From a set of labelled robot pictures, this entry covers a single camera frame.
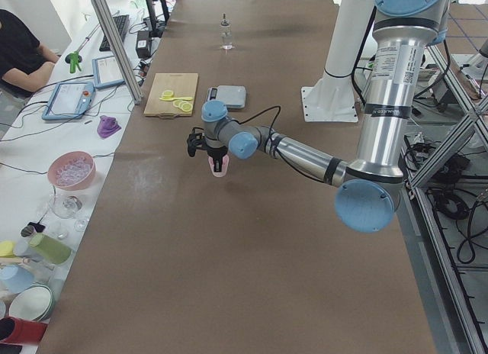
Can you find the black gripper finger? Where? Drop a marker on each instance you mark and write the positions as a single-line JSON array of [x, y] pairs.
[[217, 164]]

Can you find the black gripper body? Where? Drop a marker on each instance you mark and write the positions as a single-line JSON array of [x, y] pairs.
[[216, 152]]

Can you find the pink plastic cup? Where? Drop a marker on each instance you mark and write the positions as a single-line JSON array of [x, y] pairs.
[[223, 167]]

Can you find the glass sauce bottle metal spout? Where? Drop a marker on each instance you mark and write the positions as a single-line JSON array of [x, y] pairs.
[[226, 33]]

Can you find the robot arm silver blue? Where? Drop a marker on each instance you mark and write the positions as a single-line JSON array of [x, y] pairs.
[[369, 186]]

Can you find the digital kitchen scale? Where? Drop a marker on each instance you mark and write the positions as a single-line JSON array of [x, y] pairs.
[[233, 96]]

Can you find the green cup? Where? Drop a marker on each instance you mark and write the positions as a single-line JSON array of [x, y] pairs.
[[52, 250]]

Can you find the yellow cup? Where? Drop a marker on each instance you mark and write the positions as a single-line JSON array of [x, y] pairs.
[[7, 249]]

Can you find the light blue cup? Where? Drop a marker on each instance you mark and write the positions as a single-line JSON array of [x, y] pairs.
[[16, 278]]

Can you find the red cup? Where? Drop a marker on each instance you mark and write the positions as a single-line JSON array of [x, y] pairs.
[[18, 331]]

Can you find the yellow plastic knife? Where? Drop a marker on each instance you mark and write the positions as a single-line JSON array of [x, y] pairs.
[[183, 98]]

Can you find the bamboo cutting board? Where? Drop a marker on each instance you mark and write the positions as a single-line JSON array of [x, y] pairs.
[[182, 84]]

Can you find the lemon slice front left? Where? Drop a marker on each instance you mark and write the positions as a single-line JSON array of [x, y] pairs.
[[167, 94]]

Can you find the purple cloth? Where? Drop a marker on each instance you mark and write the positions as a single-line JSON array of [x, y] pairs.
[[107, 126]]

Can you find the black power box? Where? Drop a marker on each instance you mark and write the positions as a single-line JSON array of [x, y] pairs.
[[143, 44]]

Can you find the far blue teach pendant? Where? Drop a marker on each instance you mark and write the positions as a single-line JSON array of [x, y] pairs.
[[106, 72]]

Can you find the blue teach pendant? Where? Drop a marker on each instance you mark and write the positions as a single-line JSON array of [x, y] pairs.
[[69, 100], [106, 72]]

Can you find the pink bowl with ice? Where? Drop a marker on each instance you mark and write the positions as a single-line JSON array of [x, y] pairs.
[[72, 171]]

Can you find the near blue teach pendant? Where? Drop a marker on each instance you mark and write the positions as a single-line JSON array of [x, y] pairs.
[[69, 100]]

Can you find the seated person black shirt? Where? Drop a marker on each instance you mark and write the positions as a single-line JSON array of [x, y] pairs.
[[26, 64]]

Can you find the white green rimmed bowl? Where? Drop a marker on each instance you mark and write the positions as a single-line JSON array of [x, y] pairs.
[[34, 304]]

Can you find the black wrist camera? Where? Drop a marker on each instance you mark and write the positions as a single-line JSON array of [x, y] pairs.
[[196, 141]]

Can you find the aluminium frame post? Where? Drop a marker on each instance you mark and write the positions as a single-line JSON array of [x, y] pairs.
[[103, 14]]

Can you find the green handled grabber tool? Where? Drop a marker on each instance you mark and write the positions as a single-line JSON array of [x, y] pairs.
[[74, 58]]

